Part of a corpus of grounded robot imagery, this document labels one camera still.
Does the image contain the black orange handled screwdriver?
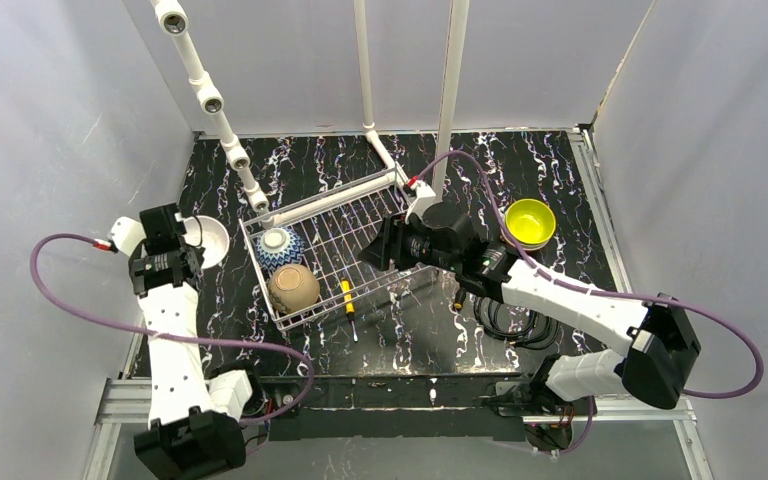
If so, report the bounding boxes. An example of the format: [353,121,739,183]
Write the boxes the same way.
[452,288,468,312]

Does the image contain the coiled black cable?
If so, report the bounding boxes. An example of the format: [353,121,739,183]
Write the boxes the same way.
[473,294,565,351]

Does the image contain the white vertical pole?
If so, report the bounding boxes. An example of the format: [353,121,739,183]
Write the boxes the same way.
[428,0,471,200]

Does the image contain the white bowl brown rim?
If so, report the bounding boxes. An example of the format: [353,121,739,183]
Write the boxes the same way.
[267,264,320,315]

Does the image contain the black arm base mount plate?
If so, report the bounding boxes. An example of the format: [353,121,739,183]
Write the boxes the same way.
[202,374,597,443]

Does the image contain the grey white bowl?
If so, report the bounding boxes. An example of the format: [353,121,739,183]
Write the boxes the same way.
[184,215,230,270]

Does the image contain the yellow handled screwdriver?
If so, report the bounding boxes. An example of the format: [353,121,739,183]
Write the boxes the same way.
[340,278,359,343]

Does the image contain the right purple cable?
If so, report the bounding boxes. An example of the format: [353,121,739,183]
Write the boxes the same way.
[410,149,766,458]

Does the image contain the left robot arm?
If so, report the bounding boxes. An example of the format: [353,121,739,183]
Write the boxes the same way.
[128,204,254,479]

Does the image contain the white wire dish rack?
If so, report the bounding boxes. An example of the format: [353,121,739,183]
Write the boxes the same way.
[239,166,437,332]

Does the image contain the yellow green bowl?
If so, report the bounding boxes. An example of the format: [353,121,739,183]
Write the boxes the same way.
[504,199,557,248]

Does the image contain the purple cable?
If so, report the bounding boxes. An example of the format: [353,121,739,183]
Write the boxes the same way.
[410,149,766,458]
[30,233,316,439]

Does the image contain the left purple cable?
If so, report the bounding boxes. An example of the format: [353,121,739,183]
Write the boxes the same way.
[30,233,316,439]

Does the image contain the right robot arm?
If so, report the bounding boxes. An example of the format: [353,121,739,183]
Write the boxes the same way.
[358,203,701,410]

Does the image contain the red patterned blue bowl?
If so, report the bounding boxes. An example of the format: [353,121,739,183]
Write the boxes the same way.
[254,227,306,275]

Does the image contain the white pvc pipe frame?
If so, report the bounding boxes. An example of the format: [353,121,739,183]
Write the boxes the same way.
[151,1,423,227]

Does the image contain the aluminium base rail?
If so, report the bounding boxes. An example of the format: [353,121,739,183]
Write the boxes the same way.
[85,374,717,480]

